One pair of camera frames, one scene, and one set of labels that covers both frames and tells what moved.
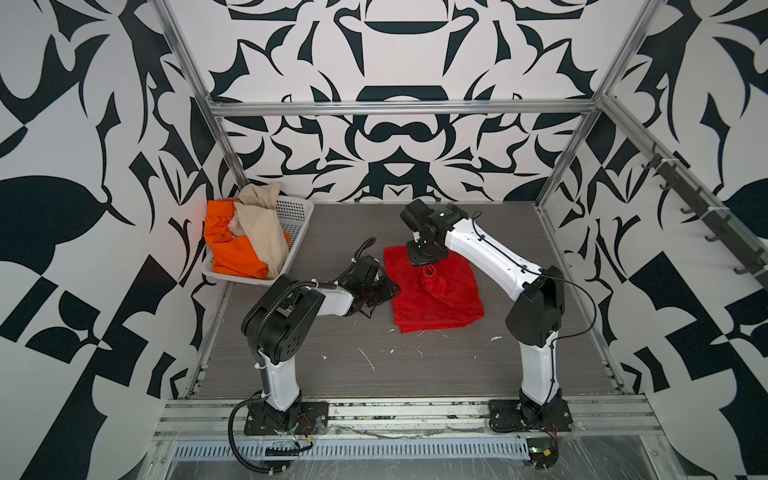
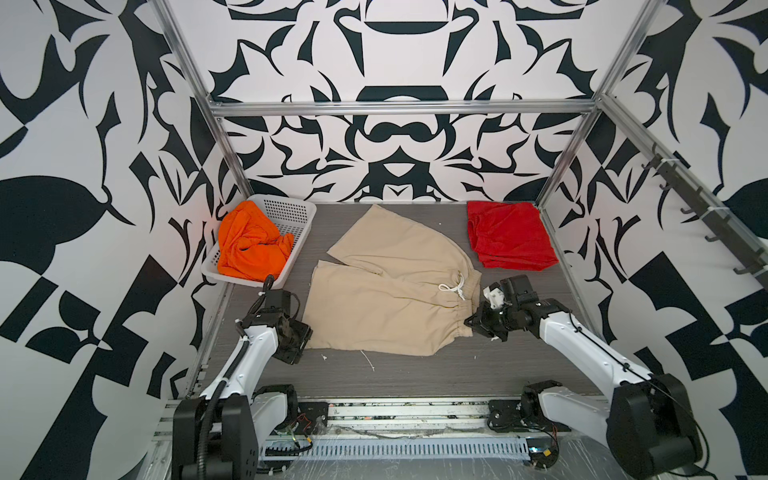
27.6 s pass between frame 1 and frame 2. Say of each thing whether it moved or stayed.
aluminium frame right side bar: stayed
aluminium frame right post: stayed
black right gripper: moved
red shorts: moved
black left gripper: moved
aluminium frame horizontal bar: stayed
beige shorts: moved
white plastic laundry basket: stayed
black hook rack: stayed
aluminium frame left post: stayed
